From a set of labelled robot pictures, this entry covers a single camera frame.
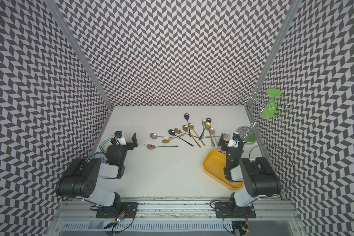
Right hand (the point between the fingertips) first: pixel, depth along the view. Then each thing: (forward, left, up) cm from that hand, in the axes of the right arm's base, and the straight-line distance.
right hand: (229, 136), depth 89 cm
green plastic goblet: (+3, -17, +20) cm, 26 cm away
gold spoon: (+15, +23, -9) cm, 29 cm away
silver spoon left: (+7, +49, -10) cm, 51 cm away
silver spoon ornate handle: (+9, +8, -9) cm, 15 cm away
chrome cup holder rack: (+27, -28, 0) cm, 39 cm away
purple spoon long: (+24, +26, -10) cm, 36 cm away
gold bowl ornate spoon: (+14, +10, -9) cm, 19 cm away
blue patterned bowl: (-8, +80, -6) cm, 81 cm away
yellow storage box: (-10, +9, -14) cm, 19 cm away
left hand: (+2, +63, +1) cm, 63 cm away
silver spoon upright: (+18, +13, -10) cm, 24 cm away
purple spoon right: (+20, +10, -8) cm, 24 cm away
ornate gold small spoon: (+3, +40, -10) cm, 41 cm away
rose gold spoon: (+13, +27, -10) cm, 31 cm away
